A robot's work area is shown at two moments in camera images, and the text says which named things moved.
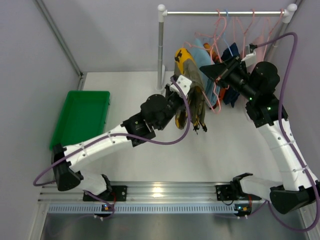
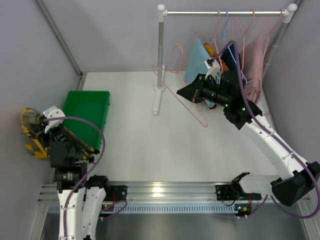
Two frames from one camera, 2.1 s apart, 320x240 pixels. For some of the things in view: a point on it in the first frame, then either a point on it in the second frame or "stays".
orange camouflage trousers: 217,60 stays
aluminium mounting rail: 203,192 stays
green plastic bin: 83,115 stays
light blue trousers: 203,60 stays
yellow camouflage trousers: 191,109 -> 32,122
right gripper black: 224,77 -> 197,88
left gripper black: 173,95 -> 42,127
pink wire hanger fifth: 270,33 stays
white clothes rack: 162,13 stays
